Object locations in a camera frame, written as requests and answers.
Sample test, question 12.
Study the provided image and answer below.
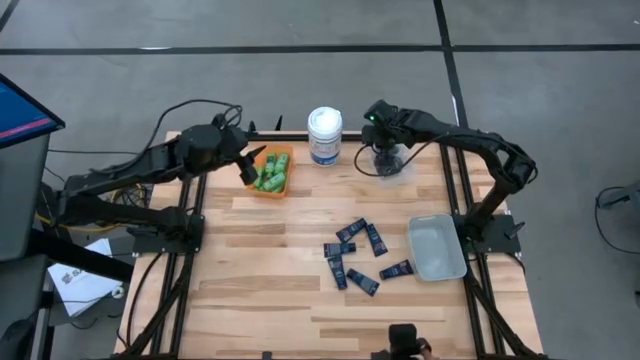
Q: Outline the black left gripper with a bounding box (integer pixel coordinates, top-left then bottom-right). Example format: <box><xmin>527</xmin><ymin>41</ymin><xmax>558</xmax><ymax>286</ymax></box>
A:
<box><xmin>218</xmin><ymin>124</ymin><xmax>268</xmax><ymax>187</ymax></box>

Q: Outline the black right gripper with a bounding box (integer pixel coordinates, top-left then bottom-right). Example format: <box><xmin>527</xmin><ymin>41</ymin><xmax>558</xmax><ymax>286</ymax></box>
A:
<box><xmin>360</xmin><ymin>122</ymin><xmax>408</xmax><ymax>164</ymax></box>

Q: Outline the black pad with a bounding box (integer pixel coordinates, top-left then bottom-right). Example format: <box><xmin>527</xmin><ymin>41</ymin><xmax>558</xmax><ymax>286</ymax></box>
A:
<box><xmin>373</xmin><ymin>149</ymin><xmax>404</xmax><ymax>177</ymax></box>

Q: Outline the clear plastic bin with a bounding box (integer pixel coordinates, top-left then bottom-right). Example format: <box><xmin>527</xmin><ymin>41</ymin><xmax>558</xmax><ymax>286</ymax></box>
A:
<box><xmin>367</xmin><ymin>142</ymin><xmax>417</xmax><ymax>191</ymax></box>

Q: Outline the dark blue cloth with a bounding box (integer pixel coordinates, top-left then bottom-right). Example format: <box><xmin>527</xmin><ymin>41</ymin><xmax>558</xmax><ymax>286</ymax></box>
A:
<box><xmin>378</xmin><ymin>259</ymin><xmax>415</xmax><ymax>282</ymax></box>

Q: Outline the orange translucent plastic bin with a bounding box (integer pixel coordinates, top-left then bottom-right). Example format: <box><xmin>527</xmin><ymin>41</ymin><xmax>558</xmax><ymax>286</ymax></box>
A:
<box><xmin>246</xmin><ymin>143</ymin><xmax>295</xmax><ymax>200</ymax></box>

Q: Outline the white wipes canister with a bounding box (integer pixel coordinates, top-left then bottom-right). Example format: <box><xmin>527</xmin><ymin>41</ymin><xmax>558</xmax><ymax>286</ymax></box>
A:
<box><xmin>306</xmin><ymin>105</ymin><xmax>344</xmax><ymax>168</ymax></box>

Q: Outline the white plastic bin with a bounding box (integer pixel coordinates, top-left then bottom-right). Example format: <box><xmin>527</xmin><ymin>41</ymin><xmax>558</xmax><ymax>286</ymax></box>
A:
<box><xmin>406</xmin><ymin>213</ymin><xmax>469</xmax><ymax>283</ymax></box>

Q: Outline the black handheld device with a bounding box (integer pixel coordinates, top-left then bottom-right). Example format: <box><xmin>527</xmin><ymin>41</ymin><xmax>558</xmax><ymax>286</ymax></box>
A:
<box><xmin>387</xmin><ymin>323</ymin><xmax>432</xmax><ymax>360</ymax></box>

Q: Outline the black monitor stand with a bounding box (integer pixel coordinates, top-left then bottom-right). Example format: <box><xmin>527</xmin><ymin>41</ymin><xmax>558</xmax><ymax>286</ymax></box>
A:
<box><xmin>27</xmin><ymin>228</ymin><xmax>134</xmax><ymax>282</ymax></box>

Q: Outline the white printed paper sheet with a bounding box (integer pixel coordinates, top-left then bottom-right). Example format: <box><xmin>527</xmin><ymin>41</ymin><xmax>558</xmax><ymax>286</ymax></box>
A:
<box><xmin>47</xmin><ymin>238</ymin><xmax>124</xmax><ymax>318</ymax></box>

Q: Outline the grey cabinet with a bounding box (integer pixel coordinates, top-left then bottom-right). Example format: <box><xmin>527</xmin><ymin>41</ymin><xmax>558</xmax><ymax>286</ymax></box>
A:
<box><xmin>0</xmin><ymin>133</ymin><xmax>51</xmax><ymax>262</ymax></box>

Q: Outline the monitor with blue screen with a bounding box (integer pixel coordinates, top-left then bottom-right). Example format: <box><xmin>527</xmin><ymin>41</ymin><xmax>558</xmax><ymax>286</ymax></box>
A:
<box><xmin>0</xmin><ymin>72</ymin><xmax>67</xmax><ymax>151</ymax></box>

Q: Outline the black right camera cable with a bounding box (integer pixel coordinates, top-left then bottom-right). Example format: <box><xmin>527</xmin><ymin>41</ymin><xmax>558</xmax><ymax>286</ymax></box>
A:
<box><xmin>353</xmin><ymin>130</ymin><xmax>444</xmax><ymax>179</ymax></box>

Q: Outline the black camera cable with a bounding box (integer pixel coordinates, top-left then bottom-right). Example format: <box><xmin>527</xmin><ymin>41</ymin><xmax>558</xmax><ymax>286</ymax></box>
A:
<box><xmin>353</xmin><ymin>130</ymin><xmax>444</xmax><ymax>179</ymax></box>
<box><xmin>144</xmin><ymin>98</ymin><xmax>244</xmax><ymax>156</ymax></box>

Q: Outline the black aluminium table frame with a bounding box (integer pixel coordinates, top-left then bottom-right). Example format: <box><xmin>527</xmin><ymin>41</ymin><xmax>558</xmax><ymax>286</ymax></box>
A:
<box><xmin>112</xmin><ymin>115</ymin><xmax>551</xmax><ymax>360</ymax></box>

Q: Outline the black left camera cable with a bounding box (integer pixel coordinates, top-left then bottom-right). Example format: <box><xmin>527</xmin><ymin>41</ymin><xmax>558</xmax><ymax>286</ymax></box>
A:
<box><xmin>144</xmin><ymin>98</ymin><xmax>244</xmax><ymax>156</ymax></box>

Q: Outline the thin black floor cable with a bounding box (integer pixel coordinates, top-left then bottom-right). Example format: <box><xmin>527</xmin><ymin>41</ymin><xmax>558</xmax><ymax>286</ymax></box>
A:
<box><xmin>47</xmin><ymin>148</ymin><xmax>151</xmax><ymax>157</ymax></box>

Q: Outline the yellow cable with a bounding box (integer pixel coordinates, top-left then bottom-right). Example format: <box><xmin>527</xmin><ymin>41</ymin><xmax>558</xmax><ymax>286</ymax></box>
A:
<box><xmin>34</xmin><ymin>182</ymin><xmax>146</xmax><ymax>234</ymax></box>

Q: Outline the curved black floor cable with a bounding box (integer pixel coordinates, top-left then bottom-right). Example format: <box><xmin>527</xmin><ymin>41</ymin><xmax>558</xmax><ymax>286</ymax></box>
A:
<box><xmin>593</xmin><ymin>185</ymin><xmax>640</xmax><ymax>255</ymax></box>

